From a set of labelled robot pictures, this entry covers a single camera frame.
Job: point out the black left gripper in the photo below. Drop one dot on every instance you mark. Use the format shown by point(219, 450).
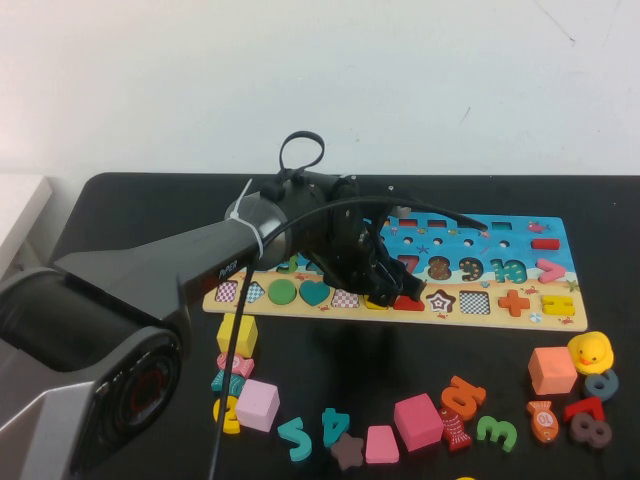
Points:
point(350, 250)

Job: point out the yellow pentagon piece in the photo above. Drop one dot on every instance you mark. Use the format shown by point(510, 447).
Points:
point(372, 302)

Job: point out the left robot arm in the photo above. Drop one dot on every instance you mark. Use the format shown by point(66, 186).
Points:
point(150, 260)

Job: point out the red triangle piece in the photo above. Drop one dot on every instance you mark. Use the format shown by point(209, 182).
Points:
point(410, 304)

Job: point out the teal heart piece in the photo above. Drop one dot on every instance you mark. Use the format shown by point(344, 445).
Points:
point(315, 293)

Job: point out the green circle piece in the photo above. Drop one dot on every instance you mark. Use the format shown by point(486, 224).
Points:
point(282, 292)

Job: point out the orange plus piece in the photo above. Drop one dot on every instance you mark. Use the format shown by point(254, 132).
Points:
point(513, 303)

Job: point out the teal number four piece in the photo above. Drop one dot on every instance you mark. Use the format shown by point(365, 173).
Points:
point(335, 431)

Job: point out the pink trapezoid piece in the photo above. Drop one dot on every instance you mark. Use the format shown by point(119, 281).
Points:
point(381, 445)

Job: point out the wooden number shape puzzle board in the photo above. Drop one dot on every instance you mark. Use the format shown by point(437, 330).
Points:
point(520, 235)

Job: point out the brown star piece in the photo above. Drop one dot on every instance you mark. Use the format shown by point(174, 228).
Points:
point(347, 451)

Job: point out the teal number five piece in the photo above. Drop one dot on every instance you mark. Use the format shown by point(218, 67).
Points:
point(289, 431)

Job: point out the yellow equals piece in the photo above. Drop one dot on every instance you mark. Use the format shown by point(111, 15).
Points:
point(548, 305)

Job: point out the red minus piece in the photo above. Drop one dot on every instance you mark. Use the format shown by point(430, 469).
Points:
point(545, 244)

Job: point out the pink greater-than piece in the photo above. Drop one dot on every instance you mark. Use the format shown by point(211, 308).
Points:
point(556, 270)

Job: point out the green number three piece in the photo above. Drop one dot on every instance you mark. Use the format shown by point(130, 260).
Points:
point(506, 435)

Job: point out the yellow number piece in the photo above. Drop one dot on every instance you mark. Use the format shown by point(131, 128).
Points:
point(232, 425)

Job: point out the red number seven piece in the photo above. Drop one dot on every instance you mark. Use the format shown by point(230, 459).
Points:
point(592, 405)

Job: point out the grey-blue number piece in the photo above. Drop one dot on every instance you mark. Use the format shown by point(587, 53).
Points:
point(611, 378)

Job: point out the brown number eight piece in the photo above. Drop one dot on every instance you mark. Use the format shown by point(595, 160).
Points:
point(591, 430)

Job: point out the magenta cube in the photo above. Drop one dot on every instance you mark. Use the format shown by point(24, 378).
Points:
point(417, 422)

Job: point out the white zip tie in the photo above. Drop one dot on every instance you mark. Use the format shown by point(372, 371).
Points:
point(255, 237)

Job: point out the yellow wooden cube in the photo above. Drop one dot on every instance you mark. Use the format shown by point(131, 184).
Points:
point(247, 337)

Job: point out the pink wooden fish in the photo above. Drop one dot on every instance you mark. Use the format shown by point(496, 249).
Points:
point(242, 364)

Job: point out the red wooden fish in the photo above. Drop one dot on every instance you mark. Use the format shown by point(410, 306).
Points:
point(455, 430)

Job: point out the light pink cube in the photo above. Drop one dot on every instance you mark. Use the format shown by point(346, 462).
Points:
point(257, 405)

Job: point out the teal wooden fish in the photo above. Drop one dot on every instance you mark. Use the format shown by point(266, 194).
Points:
point(237, 384)

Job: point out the salmon orange cube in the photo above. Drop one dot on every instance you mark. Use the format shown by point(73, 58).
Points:
point(551, 372)

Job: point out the orange wooden fish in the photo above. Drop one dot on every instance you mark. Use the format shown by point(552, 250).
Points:
point(542, 422)

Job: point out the yellow rubber duck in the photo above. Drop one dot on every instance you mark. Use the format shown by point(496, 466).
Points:
point(591, 350)

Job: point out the white box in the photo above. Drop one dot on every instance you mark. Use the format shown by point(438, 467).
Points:
point(20, 210)

